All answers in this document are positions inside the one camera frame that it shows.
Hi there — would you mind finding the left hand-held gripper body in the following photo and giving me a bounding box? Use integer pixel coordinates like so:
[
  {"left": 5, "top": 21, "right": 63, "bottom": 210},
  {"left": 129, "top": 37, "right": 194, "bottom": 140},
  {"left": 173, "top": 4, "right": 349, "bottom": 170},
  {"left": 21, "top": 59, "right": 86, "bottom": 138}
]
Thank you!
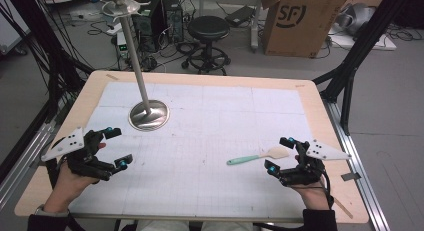
[{"left": 40, "top": 126, "right": 116, "bottom": 182}]

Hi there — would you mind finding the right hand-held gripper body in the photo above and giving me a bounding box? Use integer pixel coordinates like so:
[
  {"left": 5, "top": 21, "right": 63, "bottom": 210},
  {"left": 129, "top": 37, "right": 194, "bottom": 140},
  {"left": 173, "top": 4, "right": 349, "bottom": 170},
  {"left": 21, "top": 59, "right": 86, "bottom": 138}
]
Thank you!
[{"left": 278, "top": 138, "right": 352, "bottom": 188}]

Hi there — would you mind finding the green-handled wooden spatula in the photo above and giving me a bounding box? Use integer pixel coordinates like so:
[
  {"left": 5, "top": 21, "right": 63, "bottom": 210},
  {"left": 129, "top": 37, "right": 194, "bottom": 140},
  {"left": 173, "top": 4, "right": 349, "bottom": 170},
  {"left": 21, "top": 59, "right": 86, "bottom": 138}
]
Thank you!
[{"left": 226, "top": 146, "right": 290, "bottom": 166}]

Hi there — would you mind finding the person's right hand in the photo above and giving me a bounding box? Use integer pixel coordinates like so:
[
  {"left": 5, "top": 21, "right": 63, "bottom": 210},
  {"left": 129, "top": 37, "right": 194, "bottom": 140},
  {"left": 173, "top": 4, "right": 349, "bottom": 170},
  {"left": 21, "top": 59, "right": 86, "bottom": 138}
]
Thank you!
[{"left": 290, "top": 154, "right": 332, "bottom": 211}]

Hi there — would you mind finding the person's left hand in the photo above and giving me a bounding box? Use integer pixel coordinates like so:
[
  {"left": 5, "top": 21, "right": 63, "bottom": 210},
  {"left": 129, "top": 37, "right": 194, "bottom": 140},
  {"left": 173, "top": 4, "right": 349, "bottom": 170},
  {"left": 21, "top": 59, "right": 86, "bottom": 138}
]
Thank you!
[{"left": 43, "top": 142, "right": 108, "bottom": 214}]

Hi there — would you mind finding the black tape piece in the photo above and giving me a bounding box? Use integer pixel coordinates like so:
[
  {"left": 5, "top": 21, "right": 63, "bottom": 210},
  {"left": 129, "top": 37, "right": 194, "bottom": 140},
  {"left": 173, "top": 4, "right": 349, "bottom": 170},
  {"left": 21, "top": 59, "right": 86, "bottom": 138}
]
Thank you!
[{"left": 340, "top": 171, "right": 362, "bottom": 182}]

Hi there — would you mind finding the thin wooden stick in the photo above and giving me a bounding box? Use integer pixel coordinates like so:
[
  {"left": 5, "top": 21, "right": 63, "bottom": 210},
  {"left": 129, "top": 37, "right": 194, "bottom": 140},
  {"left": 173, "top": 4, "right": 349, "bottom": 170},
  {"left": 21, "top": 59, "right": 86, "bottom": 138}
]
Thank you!
[{"left": 333, "top": 196, "right": 355, "bottom": 221}]

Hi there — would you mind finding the grey wristwatch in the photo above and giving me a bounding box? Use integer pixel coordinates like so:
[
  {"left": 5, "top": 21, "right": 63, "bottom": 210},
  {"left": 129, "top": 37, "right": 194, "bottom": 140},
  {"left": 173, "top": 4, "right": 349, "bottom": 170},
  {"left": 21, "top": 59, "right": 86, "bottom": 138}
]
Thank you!
[{"left": 34, "top": 204, "right": 71, "bottom": 219}]

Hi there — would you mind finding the silver metal hanging stand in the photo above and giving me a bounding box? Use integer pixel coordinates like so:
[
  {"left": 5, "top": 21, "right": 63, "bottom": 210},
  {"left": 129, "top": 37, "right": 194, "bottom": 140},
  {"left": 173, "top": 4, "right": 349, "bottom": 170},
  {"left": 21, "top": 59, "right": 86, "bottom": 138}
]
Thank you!
[{"left": 97, "top": 0, "right": 171, "bottom": 132}]

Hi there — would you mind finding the white grid mat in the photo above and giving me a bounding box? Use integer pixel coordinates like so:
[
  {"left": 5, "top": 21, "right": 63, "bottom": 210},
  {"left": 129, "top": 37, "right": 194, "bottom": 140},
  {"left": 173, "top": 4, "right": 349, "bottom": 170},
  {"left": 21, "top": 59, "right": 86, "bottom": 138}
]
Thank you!
[{"left": 68, "top": 81, "right": 315, "bottom": 219}]

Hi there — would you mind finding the small device with green display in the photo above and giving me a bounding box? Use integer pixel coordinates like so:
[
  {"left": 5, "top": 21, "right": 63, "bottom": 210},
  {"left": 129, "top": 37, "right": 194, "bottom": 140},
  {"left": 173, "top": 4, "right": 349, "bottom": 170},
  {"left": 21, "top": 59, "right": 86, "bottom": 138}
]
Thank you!
[{"left": 116, "top": 32, "right": 130, "bottom": 59}]

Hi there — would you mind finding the black computer tower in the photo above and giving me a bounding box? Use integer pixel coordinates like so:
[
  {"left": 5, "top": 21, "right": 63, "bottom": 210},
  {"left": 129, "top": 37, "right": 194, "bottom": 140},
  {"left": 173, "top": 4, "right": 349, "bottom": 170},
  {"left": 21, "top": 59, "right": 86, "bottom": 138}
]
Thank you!
[
  {"left": 162, "top": 0, "right": 185, "bottom": 44},
  {"left": 132, "top": 0, "right": 165, "bottom": 54}
]

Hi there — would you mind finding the brown cardboard box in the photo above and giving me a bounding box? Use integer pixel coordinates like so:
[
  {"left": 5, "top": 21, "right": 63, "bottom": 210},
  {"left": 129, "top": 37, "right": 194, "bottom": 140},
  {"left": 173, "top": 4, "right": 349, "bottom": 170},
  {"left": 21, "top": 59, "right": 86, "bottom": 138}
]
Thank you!
[{"left": 261, "top": 0, "right": 355, "bottom": 59}]

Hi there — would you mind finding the white flat board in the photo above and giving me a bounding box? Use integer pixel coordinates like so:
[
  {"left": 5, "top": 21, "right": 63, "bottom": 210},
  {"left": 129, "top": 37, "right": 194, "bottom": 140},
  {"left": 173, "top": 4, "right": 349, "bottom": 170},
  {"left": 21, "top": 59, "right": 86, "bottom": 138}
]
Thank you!
[{"left": 327, "top": 25, "right": 398, "bottom": 52}]

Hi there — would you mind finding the black flat device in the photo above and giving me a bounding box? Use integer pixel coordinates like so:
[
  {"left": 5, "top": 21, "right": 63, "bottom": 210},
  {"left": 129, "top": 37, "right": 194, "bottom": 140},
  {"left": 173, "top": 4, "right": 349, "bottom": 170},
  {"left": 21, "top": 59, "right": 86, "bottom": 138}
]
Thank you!
[{"left": 225, "top": 5, "right": 257, "bottom": 28}]

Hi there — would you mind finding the black round stool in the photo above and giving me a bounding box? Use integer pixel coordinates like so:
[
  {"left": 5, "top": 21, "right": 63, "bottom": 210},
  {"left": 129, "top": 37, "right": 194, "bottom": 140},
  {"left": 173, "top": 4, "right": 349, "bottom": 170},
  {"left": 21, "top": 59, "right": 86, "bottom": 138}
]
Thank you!
[{"left": 181, "top": 15, "right": 232, "bottom": 76}]

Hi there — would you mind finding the grey crumpled cover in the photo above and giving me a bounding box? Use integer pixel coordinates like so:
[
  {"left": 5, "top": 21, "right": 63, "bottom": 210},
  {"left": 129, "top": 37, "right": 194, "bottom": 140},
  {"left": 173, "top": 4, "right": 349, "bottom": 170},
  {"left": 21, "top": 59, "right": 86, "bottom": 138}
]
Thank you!
[{"left": 335, "top": 2, "right": 378, "bottom": 37}]

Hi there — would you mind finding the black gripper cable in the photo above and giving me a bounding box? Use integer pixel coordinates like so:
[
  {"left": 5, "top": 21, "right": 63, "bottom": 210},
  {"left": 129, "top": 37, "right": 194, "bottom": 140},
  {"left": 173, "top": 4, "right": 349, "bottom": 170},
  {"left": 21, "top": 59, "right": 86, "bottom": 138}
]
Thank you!
[{"left": 317, "top": 170, "right": 335, "bottom": 209}]

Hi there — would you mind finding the aluminium rail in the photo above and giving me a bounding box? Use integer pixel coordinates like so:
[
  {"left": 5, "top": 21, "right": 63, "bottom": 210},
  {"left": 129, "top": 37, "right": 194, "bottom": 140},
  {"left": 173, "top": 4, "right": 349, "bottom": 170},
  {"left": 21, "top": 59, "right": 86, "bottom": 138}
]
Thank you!
[
  {"left": 0, "top": 121, "right": 58, "bottom": 210},
  {"left": 322, "top": 99, "right": 392, "bottom": 231}
]

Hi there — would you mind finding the black metal frame with cables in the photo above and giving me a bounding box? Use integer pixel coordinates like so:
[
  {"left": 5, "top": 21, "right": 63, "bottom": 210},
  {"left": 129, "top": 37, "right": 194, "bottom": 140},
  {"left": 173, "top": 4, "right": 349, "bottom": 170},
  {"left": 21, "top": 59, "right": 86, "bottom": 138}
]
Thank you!
[{"left": 2, "top": 0, "right": 95, "bottom": 125}]

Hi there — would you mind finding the white stand post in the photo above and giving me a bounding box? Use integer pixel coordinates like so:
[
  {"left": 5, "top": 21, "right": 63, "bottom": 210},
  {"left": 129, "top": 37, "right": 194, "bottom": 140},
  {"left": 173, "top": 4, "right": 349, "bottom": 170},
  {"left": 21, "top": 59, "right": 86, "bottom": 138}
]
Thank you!
[{"left": 249, "top": 0, "right": 268, "bottom": 54}]

